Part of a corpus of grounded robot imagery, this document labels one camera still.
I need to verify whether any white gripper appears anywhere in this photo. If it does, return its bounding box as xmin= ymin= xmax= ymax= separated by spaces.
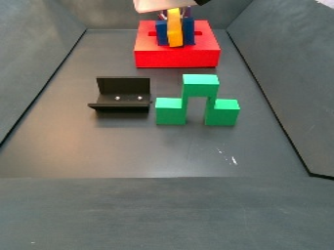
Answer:
xmin=133 ymin=0 xmax=211 ymax=21

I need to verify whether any yellow rectangular block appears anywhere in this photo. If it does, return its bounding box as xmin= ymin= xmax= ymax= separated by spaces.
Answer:
xmin=166 ymin=8 xmax=183 ymax=47

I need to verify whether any red slotted board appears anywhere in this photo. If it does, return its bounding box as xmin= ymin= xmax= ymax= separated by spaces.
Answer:
xmin=133 ymin=21 xmax=220 ymax=68

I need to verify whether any purple U block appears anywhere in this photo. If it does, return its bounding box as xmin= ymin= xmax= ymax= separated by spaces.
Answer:
xmin=181 ymin=6 xmax=192 ymax=18

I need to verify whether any dark blue U block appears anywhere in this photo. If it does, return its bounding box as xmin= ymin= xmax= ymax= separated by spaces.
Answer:
xmin=154 ymin=18 xmax=195 ymax=48

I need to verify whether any green arch block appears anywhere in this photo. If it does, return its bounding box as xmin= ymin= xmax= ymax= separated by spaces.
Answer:
xmin=154 ymin=74 xmax=240 ymax=126

